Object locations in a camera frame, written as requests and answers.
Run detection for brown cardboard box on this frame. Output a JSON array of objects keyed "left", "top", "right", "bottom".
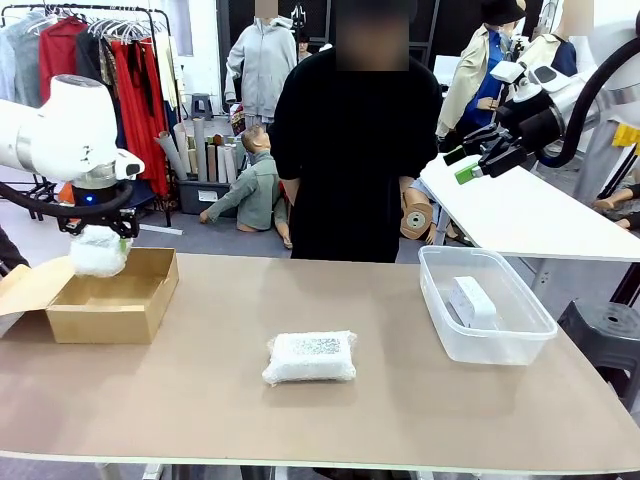
[{"left": 0, "top": 247, "right": 180, "bottom": 345}]

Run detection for large bubble-wrapped clock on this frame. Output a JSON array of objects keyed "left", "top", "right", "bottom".
[{"left": 261, "top": 329, "right": 359, "bottom": 386}]

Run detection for black hanging garment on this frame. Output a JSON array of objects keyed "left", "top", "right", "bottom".
[{"left": 74, "top": 32, "right": 122, "bottom": 151}]

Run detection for black plastic stool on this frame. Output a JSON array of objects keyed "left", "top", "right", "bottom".
[{"left": 557, "top": 298, "right": 640, "bottom": 401}]

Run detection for white background table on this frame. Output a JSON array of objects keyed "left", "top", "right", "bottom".
[{"left": 418, "top": 152, "right": 640, "bottom": 299}]

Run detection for small grey stool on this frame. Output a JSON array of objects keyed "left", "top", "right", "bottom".
[{"left": 189, "top": 93, "right": 214, "bottom": 121}]

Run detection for mannequin in beige coat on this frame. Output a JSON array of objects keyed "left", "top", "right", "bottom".
[{"left": 435, "top": 0, "right": 521, "bottom": 151}]

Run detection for mannequin in navy shirt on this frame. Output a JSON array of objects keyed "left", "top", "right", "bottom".
[{"left": 517, "top": 0, "right": 581, "bottom": 81}]

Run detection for person in black sweater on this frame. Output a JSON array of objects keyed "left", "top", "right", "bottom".
[{"left": 267, "top": 0, "right": 446, "bottom": 265}]

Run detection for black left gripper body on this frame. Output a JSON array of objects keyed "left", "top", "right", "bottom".
[{"left": 73, "top": 183, "right": 121, "bottom": 209}]

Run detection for grey tilted paper roll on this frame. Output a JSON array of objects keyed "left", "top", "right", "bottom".
[{"left": 154, "top": 130, "right": 189, "bottom": 181}]

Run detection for cream paper roll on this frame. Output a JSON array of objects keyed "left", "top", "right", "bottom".
[{"left": 173, "top": 122, "right": 194, "bottom": 174}]

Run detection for black left arm hose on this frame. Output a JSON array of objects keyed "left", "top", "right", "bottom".
[{"left": 0, "top": 179, "right": 135, "bottom": 219}]

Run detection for seated mannequin in green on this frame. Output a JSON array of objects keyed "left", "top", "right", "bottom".
[{"left": 199, "top": 124, "right": 294, "bottom": 250}]

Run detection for lying bare mannequin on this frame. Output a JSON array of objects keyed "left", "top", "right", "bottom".
[{"left": 593, "top": 182, "right": 640, "bottom": 230}]

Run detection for yellow cloth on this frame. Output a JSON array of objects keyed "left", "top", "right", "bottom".
[{"left": 612, "top": 122, "right": 640, "bottom": 149}]

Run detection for red pleated dress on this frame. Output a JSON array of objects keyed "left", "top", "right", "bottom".
[{"left": 110, "top": 39, "right": 170, "bottom": 196}]

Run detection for small bubble-wrapped clock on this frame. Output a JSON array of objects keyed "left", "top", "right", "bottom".
[{"left": 68, "top": 224, "right": 132, "bottom": 279}]

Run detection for red coat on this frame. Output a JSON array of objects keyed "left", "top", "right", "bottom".
[{"left": 38, "top": 17, "right": 81, "bottom": 87}]

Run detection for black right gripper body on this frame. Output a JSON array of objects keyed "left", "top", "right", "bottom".
[{"left": 498, "top": 92, "right": 567, "bottom": 157}]

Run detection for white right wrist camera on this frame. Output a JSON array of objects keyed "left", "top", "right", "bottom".
[{"left": 489, "top": 60, "right": 526, "bottom": 84}]

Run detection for tan paper roll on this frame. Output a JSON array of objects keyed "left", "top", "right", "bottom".
[{"left": 399, "top": 175, "right": 435, "bottom": 242}]

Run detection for unwrapped white clock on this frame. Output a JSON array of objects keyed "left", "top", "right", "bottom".
[{"left": 448, "top": 275, "right": 499, "bottom": 331}]

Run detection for light grey garments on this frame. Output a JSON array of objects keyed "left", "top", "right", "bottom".
[{"left": 0, "top": 12, "right": 42, "bottom": 109}]

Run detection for clear plastic container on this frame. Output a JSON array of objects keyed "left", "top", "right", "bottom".
[{"left": 417, "top": 244, "right": 559, "bottom": 366}]

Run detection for tall grey tube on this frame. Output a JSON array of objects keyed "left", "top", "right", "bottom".
[{"left": 192, "top": 117, "right": 208, "bottom": 183}]

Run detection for grey storage bin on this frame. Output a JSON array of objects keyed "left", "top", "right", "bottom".
[{"left": 175, "top": 177, "right": 236, "bottom": 216}]

